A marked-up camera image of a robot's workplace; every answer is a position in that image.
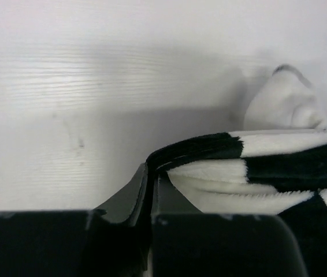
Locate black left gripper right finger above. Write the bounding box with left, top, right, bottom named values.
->
left=151, top=174, right=308, bottom=276

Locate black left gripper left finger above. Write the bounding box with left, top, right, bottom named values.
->
left=0, top=164, right=150, bottom=276

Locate black and white checkered pillowcase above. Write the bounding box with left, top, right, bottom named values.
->
left=147, top=129, right=327, bottom=276

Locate white pillow insert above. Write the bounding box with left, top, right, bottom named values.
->
left=243, top=64, right=327, bottom=130

